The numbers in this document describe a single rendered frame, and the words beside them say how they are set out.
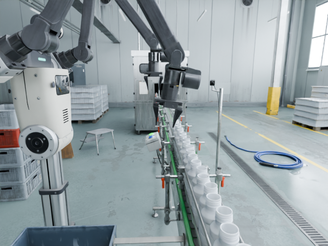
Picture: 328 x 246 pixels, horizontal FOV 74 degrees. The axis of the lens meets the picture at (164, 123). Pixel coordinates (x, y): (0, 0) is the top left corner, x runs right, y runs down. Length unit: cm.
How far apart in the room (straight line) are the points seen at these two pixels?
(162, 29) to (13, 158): 261
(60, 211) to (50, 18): 85
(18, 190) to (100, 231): 243
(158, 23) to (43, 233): 82
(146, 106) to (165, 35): 480
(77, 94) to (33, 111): 641
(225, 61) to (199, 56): 129
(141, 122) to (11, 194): 333
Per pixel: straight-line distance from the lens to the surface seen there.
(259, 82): 1222
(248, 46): 1202
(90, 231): 89
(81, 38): 127
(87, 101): 738
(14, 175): 317
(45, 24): 82
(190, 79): 77
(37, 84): 101
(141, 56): 553
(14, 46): 88
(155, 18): 79
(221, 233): 49
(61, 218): 126
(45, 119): 103
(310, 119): 749
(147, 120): 559
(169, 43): 77
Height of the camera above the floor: 146
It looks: 12 degrees down
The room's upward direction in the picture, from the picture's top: straight up
